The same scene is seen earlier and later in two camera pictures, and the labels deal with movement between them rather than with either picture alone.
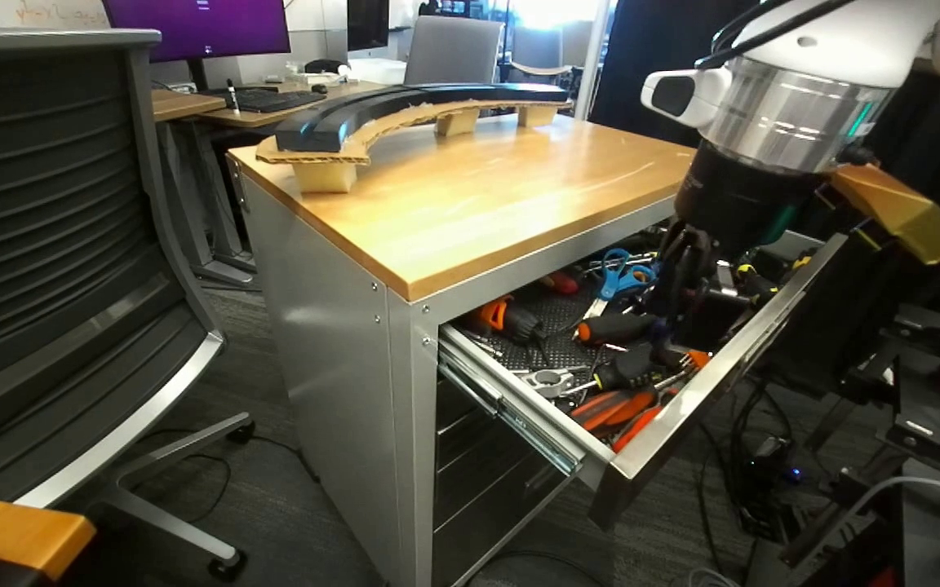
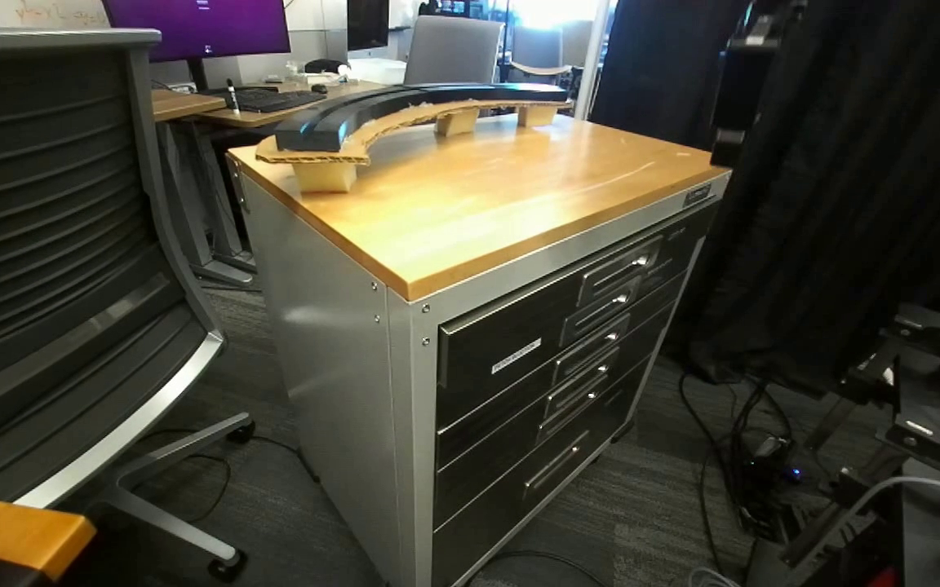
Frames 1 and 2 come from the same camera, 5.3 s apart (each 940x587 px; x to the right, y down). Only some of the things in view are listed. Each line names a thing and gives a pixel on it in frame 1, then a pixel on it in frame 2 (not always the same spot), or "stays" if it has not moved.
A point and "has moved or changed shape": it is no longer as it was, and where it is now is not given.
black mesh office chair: (75, 303) stays
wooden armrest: (18, 536) stays
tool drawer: (614, 361) has moved or changed shape
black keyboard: (276, 98) stays
